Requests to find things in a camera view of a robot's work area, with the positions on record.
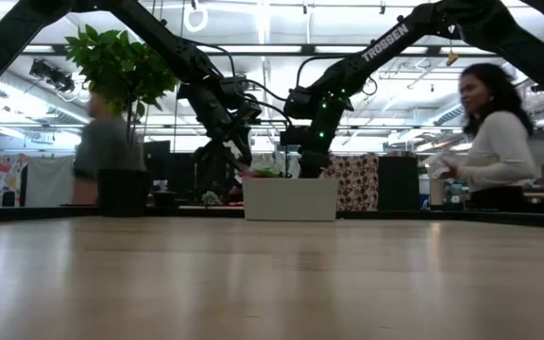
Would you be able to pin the grey plastic basket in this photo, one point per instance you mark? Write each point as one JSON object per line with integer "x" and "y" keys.
{"x": 291, "y": 198}

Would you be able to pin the green measuring cup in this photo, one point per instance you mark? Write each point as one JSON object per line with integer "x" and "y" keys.
{"x": 267, "y": 172}

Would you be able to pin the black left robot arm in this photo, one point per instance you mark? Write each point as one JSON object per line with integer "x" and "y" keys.
{"x": 177, "y": 52}

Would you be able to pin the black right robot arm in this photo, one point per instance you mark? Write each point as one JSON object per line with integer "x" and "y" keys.
{"x": 395, "y": 38}

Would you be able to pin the patterned fabric panel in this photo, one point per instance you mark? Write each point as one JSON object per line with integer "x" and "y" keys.
{"x": 357, "y": 181}

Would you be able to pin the black cabinet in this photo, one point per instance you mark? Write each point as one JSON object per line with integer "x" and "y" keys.
{"x": 397, "y": 184}

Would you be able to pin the black plant pot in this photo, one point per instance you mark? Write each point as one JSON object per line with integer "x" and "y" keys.
{"x": 123, "y": 193}

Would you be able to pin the person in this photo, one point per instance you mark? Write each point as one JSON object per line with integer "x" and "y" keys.
{"x": 498, "y": 141}
{"x": 104, "y": 146}

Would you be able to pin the black overhead light bar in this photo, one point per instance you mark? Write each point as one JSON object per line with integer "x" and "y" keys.
{"x": 262, "y": 48}

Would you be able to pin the white cloth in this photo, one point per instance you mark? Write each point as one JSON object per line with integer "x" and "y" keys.
{"x": 439, "y": 165}

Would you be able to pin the green leafy plant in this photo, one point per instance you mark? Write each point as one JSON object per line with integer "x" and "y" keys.
{"x": 121, "y": 66}

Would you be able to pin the grey hanging sheet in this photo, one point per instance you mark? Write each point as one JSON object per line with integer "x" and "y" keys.
{"x": 50, "y": 181}

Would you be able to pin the colourful fruit print fabric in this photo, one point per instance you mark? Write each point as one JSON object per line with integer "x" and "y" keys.
{"x": 3, "y": 177}

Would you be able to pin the black metal table frame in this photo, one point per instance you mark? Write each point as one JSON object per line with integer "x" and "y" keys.
{"x": 395, "y": 215}

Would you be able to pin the black hanging camera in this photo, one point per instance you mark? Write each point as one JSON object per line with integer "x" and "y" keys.
{"x": 52, "y": 75}

